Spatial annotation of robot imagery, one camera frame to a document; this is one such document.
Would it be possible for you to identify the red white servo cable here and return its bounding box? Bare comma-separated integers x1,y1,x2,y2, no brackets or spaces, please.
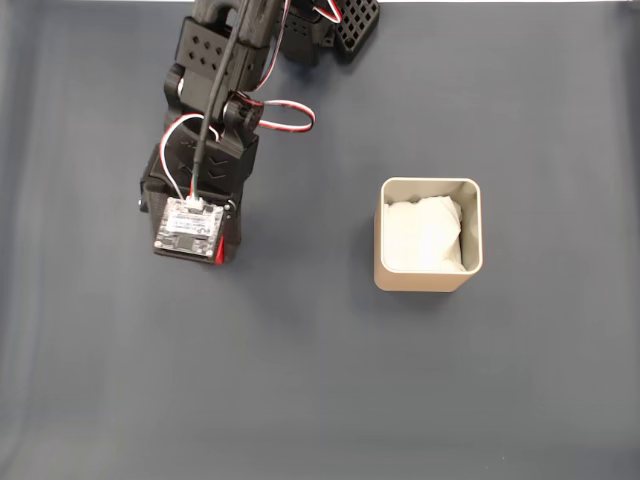
252,0,344,94
252,98,317,134
162,113,222,201

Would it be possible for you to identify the beige square box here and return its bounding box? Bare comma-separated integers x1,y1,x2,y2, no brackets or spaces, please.
372,176,484,294

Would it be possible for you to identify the red cube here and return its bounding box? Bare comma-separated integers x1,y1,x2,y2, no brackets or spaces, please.
213,212,232,267

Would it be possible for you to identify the white crumpled tissue paper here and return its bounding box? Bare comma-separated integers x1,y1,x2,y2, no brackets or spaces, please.
385,195,464,274

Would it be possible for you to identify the black camera cable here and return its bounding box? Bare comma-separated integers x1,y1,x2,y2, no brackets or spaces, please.
189,0,252,201

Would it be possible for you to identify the bare camera circuit board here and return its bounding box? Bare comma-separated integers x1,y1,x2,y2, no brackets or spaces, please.
152,195,225,262

